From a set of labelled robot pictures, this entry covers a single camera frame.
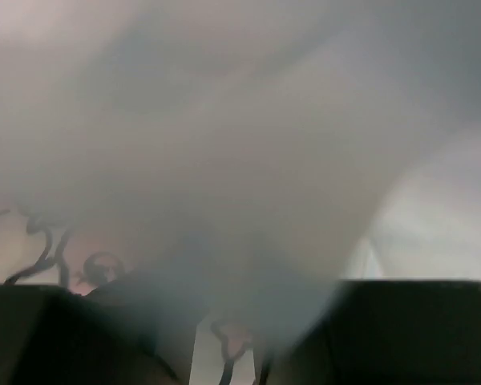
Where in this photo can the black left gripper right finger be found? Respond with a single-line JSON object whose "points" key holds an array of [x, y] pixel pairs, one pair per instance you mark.
{"points": [[393, 332]]}

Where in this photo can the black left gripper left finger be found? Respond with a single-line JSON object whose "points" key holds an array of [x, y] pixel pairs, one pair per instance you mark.
{"points": [[51, 336]]}

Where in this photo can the light blue plastic bag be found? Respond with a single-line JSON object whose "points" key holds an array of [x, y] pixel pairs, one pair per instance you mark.
{"points": [[219, 172]]}

